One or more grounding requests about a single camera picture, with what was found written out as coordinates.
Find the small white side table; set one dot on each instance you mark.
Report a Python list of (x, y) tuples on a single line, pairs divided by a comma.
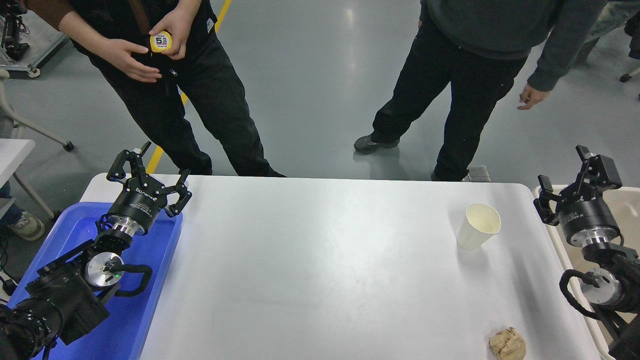
[(12, 155)]

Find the person in grey top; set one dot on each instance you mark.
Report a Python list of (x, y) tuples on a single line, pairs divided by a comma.
[(465, 85)]

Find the person's right forearm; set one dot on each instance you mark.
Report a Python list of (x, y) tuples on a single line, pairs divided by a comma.
[(70, 22)]

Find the metal platform cart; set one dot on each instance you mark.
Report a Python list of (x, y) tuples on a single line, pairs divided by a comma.
[(40, 40)]

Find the person's right hand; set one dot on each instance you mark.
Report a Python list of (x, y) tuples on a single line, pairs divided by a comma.
[(125, 57)]

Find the person's left hand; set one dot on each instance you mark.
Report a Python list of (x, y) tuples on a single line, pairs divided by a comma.
[(532, 96), (182, 30)]

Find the large pale bin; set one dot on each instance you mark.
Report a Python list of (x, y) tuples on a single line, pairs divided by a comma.
[(629, 207)]

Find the seated person's leg and shoe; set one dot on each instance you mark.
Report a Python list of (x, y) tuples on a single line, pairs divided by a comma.
[(27, 227)]

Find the white chair base with caster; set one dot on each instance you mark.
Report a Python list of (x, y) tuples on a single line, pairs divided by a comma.
[(35, 129)]

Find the dark office chair with caster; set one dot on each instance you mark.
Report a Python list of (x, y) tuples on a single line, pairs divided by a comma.
[(634, 40)]

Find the person's left forearm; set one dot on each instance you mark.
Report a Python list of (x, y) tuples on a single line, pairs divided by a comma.
[(565, 45), (189, 6)]

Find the yellow tape measure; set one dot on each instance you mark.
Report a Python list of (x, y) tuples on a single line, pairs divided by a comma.
[(160, 42)]

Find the metal floor plate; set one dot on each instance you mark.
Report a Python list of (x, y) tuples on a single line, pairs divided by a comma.
[(480, 173)]

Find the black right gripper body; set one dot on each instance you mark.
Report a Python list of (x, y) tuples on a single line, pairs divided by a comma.
[(585, 217)]

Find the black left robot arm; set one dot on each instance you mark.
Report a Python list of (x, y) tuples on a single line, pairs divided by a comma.
[(65, 300)]

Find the person with tape measure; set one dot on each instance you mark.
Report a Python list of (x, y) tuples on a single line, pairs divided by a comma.
[(220, 110)]

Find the blue plastic tray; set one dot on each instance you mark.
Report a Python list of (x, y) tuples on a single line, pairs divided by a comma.
[(150, 260)]

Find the crumpled tan paper ball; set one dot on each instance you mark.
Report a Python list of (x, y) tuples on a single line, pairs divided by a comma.
[(507, 344)]

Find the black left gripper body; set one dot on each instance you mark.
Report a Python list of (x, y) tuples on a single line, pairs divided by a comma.
[(140, 202)]

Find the black device on cart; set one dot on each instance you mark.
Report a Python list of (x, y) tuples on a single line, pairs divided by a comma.
[(12, 35)]

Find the white paper cup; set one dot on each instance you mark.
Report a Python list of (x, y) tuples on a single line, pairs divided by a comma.
[(475, 235)]

